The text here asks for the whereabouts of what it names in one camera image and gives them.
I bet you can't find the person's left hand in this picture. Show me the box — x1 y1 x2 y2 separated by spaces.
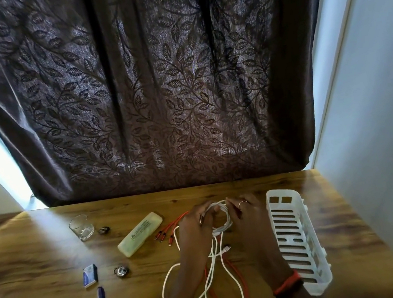
172 199 232 268

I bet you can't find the person's right hand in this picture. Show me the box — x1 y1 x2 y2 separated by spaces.
224 190 283 265

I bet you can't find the thin white cable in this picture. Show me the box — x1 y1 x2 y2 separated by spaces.
199 199 236 239

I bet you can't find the white cable with white plugs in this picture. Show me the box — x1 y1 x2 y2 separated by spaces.
171 220 234 265

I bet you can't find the white plastic slotted basket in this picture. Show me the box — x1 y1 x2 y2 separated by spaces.
264 182 336 298

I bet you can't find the white cable with red plug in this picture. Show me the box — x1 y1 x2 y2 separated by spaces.
154 233 246 298

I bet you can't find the person's left forearm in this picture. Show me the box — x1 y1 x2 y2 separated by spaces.
146 259 219 298

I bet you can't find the pale green plastic case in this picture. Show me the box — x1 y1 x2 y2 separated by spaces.
113 210 168 259

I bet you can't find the red wristband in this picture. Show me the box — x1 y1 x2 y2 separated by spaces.
270 269 305 296

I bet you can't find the small round silver object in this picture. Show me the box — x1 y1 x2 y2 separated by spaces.
112 264 131 280

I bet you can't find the white and blue eraser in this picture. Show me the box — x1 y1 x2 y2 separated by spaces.
81 263 101 289

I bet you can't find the clear drinking glass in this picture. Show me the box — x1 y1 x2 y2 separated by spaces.
67 213 97 244

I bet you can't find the brown leaf-patterned curtain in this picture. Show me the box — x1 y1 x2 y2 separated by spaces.
0 0 359 217

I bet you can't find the black beaded bracelet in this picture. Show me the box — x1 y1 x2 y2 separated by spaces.
274 280 309 298

